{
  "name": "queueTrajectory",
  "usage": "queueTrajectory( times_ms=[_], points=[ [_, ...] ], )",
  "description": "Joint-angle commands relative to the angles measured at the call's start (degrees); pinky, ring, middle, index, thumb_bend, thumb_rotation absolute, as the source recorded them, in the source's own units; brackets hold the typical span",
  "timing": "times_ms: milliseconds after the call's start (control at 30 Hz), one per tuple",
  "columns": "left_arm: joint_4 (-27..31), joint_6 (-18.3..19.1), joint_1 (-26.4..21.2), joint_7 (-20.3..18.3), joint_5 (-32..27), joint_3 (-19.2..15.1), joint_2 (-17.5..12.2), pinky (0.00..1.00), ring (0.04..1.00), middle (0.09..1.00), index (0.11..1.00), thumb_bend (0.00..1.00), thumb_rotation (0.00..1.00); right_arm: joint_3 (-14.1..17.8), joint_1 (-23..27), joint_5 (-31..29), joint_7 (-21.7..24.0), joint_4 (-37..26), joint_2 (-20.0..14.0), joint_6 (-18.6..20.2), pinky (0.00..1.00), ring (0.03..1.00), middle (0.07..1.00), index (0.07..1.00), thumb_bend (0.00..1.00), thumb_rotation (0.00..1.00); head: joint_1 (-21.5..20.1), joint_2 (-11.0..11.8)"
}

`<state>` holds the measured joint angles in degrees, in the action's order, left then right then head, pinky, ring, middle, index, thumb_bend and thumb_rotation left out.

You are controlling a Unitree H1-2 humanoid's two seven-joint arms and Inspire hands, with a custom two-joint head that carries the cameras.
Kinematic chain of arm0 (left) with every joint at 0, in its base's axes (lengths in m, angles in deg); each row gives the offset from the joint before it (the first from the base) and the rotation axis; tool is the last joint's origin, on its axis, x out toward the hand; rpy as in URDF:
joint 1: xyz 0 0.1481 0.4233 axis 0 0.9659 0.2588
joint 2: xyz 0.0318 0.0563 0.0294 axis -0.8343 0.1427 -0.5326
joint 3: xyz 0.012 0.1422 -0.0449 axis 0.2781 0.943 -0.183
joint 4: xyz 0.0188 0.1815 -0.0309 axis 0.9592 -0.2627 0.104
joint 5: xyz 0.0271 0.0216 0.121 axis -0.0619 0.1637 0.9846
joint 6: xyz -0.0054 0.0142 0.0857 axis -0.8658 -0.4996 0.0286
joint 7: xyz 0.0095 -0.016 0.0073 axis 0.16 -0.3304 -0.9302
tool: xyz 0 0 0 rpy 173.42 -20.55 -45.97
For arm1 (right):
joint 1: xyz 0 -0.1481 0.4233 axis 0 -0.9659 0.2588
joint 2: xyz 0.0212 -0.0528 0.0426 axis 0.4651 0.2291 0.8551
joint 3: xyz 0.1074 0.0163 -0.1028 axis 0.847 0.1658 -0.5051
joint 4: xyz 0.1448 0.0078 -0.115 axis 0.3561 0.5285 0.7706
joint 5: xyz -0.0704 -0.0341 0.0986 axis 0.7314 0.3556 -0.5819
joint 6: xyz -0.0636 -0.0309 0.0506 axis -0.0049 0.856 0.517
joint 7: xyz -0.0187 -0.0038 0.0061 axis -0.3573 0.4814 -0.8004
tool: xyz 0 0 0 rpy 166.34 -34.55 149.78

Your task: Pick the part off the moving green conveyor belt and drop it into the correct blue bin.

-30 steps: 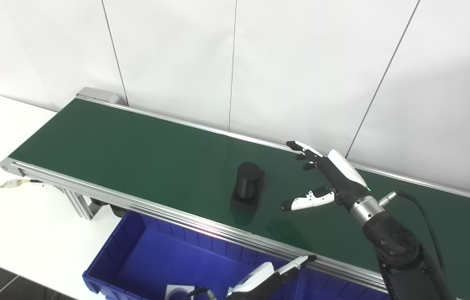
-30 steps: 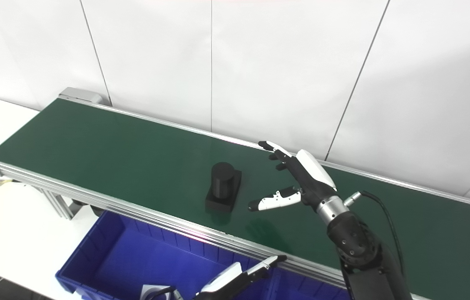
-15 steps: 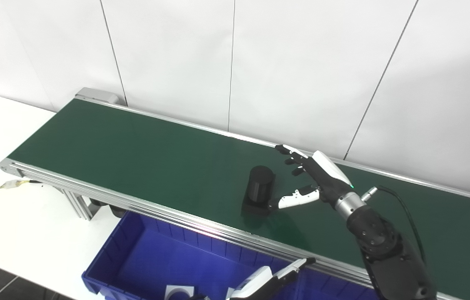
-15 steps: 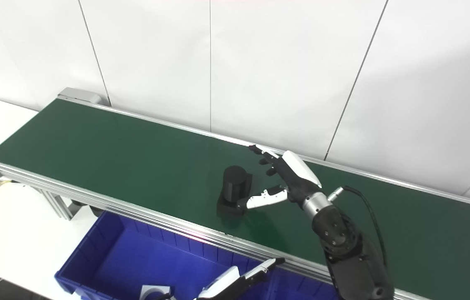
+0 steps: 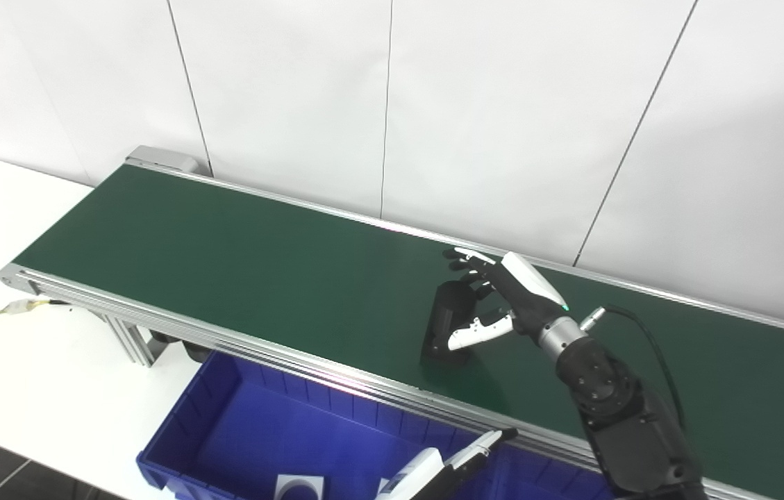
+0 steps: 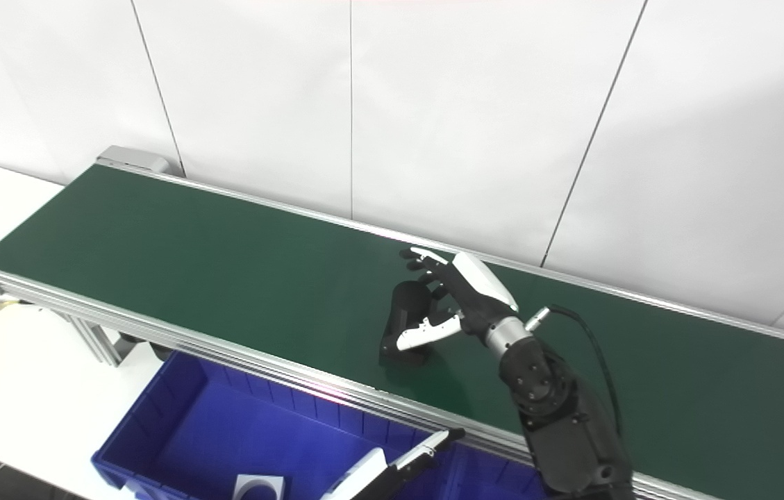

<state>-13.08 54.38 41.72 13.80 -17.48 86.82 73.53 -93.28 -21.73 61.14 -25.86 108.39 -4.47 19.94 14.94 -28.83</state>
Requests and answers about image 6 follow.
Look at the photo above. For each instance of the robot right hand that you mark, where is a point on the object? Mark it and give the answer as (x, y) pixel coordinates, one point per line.
(482, 292)

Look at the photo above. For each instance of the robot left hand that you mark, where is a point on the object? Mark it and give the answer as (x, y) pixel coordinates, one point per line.
(378, 479)

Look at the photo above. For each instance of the black cylinder block part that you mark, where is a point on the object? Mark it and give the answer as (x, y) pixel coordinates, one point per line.
(405, 312)

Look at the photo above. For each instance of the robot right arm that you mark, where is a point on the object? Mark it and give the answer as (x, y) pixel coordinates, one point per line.
(558, 417)

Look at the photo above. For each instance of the blue plastic bin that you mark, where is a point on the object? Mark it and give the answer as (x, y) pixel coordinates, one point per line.
(225, 430)
(489, 479)

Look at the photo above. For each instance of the white plastic part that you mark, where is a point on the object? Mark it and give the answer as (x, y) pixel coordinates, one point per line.
(256, 488)

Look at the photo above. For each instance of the green conveyor belt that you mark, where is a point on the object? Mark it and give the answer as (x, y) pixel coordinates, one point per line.
(155, 332)
(225, 278)

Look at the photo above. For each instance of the aluminium conveyor leg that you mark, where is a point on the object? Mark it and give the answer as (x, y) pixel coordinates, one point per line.
(93, 340)

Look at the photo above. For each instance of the grey conveyor end housing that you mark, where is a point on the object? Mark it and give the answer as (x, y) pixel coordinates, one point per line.
(133, 160)

